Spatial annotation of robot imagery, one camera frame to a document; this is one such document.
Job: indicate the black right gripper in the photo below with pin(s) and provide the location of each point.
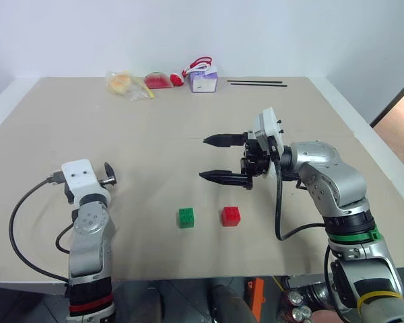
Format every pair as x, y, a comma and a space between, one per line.
256, 161

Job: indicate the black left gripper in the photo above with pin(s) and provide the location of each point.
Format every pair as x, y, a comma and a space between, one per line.
69, 194

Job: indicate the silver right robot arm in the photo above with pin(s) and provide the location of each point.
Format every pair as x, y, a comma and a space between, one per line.
336, 181

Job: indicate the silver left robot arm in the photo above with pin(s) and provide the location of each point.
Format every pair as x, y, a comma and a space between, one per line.
89, 249

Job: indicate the beige table cover sheet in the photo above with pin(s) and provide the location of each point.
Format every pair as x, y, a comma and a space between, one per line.
155, 151

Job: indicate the red toy cube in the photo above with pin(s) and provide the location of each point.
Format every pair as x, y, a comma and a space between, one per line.
230, 217

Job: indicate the green toy cube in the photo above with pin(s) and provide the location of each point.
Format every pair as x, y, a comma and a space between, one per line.
186, 218

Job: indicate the purple and white box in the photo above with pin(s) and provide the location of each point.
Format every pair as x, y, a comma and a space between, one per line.
203, 84

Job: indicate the black chopstick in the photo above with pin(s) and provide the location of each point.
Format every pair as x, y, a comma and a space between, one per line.
259, 84
256, 81

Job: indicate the bread in clear plastic bag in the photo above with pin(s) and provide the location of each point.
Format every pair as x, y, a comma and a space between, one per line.
119, 84

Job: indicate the small red toy fruit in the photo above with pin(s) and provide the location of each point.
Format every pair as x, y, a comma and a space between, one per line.
176, 79

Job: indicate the toy watermelon slice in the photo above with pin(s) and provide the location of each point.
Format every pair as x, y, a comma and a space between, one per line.
158, 80

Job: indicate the brown wooden door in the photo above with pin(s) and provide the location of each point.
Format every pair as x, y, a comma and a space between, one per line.
400, 117

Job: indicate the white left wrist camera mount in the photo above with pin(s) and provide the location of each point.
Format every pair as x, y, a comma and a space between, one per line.
79, 175

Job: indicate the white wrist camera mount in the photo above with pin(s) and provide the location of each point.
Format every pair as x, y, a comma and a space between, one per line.
79, 175
269, 122

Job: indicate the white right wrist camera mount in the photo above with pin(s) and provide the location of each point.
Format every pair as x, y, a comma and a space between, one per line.
269, 122

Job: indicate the orange plastic bracket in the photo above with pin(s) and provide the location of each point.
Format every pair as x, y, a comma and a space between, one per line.
257, 296

